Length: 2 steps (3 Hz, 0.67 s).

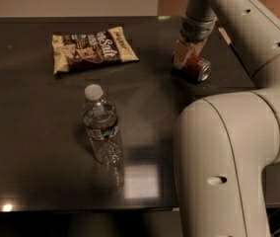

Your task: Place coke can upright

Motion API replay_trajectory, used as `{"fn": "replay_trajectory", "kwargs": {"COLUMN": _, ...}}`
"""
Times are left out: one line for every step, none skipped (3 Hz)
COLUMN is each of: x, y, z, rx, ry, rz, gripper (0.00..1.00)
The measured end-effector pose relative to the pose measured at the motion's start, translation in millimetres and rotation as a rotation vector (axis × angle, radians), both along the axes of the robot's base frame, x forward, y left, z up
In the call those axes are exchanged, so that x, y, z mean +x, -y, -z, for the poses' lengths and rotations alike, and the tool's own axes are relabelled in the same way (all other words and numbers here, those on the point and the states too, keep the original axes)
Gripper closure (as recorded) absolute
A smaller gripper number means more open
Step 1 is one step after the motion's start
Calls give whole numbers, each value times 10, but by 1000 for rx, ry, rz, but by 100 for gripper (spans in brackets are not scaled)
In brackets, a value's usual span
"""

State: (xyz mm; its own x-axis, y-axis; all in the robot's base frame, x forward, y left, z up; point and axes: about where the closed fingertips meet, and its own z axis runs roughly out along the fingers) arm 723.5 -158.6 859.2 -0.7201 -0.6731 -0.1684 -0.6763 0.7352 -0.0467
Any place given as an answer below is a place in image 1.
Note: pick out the clear plastic water bottle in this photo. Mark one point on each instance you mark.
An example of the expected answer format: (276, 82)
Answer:
(102, 125)

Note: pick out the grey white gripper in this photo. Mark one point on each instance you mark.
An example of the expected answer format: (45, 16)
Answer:
(195, 30)

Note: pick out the brown snack chip bag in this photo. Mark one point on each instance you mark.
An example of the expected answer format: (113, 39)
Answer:
(77, 52)

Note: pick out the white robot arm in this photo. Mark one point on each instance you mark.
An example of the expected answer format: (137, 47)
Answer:
(222, 143)

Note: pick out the red coke can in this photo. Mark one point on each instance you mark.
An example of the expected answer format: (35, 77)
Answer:
(193, 65)

